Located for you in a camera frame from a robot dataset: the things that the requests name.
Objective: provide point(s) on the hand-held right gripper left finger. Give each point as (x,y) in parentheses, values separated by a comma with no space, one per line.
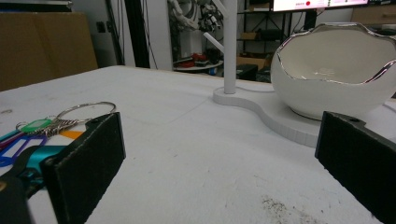
(84,168)

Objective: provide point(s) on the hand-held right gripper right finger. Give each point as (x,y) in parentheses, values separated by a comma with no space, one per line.
(358,158)

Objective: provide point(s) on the orange key tag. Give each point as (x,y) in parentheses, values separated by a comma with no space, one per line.
(71,134)

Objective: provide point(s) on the bunch of small metal rings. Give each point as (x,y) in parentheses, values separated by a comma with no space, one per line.
(59,126)

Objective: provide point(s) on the green key tag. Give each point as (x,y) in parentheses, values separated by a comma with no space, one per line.
(35,125)

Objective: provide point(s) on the blue key tag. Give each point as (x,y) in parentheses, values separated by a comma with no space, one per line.
(18,148)

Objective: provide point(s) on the white eggshell bowl silver rim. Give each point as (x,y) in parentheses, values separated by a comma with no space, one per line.
(327,93)

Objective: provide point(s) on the purple key tag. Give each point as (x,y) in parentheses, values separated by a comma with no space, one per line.
(9,143)

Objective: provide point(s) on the teal key tag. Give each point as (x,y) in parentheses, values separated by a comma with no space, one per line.
(7,136)

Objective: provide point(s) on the large cardboard sheet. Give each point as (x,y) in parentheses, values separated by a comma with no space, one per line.
(46,46)

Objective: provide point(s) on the cardboard box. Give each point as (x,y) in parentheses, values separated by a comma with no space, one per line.
(252,62)
(373,15)

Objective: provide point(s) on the round white table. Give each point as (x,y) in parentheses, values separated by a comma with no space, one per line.
(199,66)

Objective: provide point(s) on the red tool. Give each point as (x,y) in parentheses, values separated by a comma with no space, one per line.
(197,57)

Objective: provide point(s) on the monitor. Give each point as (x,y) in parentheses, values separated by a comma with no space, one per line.
(317,4)

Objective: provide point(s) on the white key stand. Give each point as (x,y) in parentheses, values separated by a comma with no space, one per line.
(230,46)

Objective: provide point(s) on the black shelf rack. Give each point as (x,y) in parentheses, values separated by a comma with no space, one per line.
(246,18)

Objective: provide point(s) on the white robot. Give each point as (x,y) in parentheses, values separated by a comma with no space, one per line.
(186,18)

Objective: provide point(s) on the black wall socket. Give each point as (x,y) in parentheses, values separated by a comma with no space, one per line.
(101,27)

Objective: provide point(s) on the black metal post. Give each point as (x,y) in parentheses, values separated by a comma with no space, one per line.
(137,31)

